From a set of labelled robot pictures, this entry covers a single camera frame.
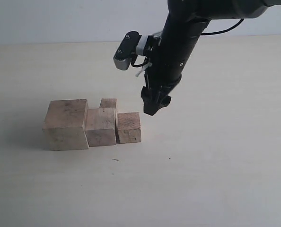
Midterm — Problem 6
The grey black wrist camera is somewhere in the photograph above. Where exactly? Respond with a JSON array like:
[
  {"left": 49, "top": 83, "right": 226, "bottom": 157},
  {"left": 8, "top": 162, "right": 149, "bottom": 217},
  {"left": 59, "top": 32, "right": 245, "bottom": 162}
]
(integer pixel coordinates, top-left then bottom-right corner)
[{"left": 113, "top": 31, "right": 156, "bottom": 71}]

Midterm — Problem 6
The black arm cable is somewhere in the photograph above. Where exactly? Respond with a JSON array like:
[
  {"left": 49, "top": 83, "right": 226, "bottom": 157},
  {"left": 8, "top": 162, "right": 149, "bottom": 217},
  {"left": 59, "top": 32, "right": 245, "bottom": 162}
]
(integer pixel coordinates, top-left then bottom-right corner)
[{"left": 201, "top": 18, "right": 245, "bottom": 36}]

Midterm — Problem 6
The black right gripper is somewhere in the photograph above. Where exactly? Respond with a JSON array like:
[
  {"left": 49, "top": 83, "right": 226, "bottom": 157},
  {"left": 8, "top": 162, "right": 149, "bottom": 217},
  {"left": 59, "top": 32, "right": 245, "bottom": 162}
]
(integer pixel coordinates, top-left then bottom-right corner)
[{"left": 140, "top": 35, "right": 200, "bottom": 116}]

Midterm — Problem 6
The smallest wooden cube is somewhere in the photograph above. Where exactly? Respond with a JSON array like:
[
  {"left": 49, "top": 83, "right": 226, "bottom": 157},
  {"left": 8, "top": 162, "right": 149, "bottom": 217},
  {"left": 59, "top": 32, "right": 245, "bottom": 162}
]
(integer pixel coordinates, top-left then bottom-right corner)
[{"left": 99, "top": 98, "right": 117, "bottom": 109}]

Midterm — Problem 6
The second largest wooden cube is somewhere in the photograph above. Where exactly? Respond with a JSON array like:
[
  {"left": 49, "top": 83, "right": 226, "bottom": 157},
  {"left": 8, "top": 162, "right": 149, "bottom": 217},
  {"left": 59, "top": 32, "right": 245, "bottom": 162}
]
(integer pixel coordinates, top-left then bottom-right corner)
[{"left": 85, "top": 108, "right": 116, "bottom": 147}]

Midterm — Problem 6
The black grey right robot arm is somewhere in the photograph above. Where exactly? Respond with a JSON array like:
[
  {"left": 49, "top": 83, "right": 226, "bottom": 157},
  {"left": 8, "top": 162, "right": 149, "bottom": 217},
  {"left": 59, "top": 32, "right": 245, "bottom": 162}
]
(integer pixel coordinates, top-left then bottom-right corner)
[{"left": 141, "top": 0, "right": 281, "bottom": 116}]

